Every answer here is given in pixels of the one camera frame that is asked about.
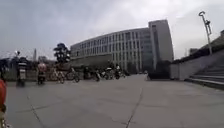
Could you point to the robot's own part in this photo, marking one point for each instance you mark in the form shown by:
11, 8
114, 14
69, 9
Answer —
2, 96

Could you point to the wide stone stairs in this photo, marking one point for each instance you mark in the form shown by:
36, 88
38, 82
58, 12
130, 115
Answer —
210, 76

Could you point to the distant thin tower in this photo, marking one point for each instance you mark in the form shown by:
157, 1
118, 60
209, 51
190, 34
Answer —
34, 56

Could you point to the dark bush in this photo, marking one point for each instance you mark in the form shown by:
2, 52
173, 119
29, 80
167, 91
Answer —
158, 71

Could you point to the person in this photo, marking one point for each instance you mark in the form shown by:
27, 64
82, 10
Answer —
41, 70
22, 70

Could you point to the grey stone wall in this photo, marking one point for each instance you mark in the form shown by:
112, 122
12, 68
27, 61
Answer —
193, 66

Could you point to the tall lamp pole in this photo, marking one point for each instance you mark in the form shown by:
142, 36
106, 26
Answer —
208, 33

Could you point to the large curved grey building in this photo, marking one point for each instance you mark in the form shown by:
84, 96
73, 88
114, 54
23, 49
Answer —
126, 45

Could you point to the grey paved plaza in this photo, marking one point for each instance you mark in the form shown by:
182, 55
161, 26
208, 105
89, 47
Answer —
110, 100

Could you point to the dark tree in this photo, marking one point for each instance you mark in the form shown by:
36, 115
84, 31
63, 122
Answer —
62, 53

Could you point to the row of parked bicycles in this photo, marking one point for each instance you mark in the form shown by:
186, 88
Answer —
73, 76

